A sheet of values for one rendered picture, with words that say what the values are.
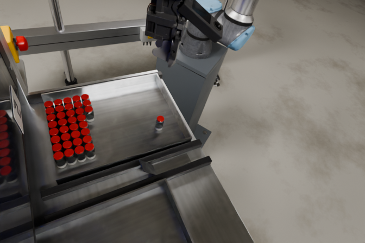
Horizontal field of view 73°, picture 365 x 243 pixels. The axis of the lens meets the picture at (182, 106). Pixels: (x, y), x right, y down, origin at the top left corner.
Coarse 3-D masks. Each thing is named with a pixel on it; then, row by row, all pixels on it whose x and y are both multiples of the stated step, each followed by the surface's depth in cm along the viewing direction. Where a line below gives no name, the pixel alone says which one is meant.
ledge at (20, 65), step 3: (21, 60) 77; (18, 63) 76; (21, 63) 76; (18, 66) 75; (21, 66) 76; (24, 66) 78; (18, 69) 75; (21, 69) 75; (24, 69) 76; (21, 72) 74; (24, 72) 75; (21, 75) 73; (24, 75) 74; (24, 78) 73; (24, 81) 72; (27, 84) 74; (27, 87) 72; (27, 90) 72
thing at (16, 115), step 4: (12, 88) 51; (12, 92) 50; (12, 96) 49; (16, 96) 53; (12, 100) 48; (16, 100) 51; (12, 104) 47; (16, 108) 49; (20, 108) 53; (16, 112) 48; (16, 116) 48; (16, 120) 47; (20, 120) 50; (20, 124) 49; (20, 128) 49
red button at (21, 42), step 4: (16, 36) 64; (20, 36) 65; (16, 40) 64; (20, 40) 64; (24, 40) 65; (16, 44) 65; (20, 44) 64; (24, 44) 65; (20, 48) 65; (24, 48) 65
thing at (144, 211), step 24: (144, 192) 58; (168, 192) 57; (72, 216) 50; (96, 216) 53; (120, 216) 54; (144, 216) 55; (168, 216) 56; (48, 240) 49; (72, 240) 49; (96, 240) 50; (120, 240) 51; (144, 240) 52; (168, 240) 53; (192, 240) 51
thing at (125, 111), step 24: (48, 96) 68; (72, 96) 71; (96, 96) 74; (120, 96) 75; (144, 96) 77; (168, 96) 75; (96, 120) 68; (120, 120) 70; (144, 120) 71; (168, 120) 73; (96, 144) 64; (120, 144) 65; (144, 144) 66; (168, 144) 64; (72, 168) 59; (96, 168) 57
